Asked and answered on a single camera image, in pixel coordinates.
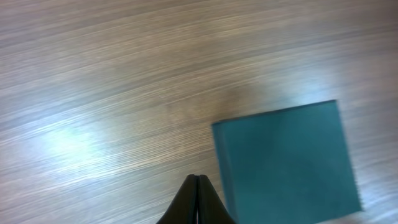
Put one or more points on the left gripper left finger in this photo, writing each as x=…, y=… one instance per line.
x=183, y=208

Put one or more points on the dark green box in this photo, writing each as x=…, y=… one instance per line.
x=286, y=166

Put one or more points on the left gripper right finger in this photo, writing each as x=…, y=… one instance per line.
x=210, y=207

